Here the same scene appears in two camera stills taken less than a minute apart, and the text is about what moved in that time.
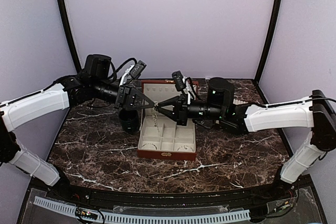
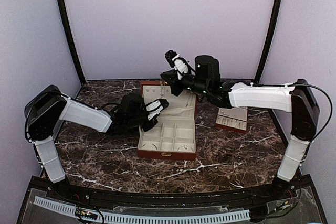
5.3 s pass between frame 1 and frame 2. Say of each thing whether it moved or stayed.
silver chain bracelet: stayed
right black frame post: stayed
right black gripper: moved
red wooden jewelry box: stayed
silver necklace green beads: moved
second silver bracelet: stayed
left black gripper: moved
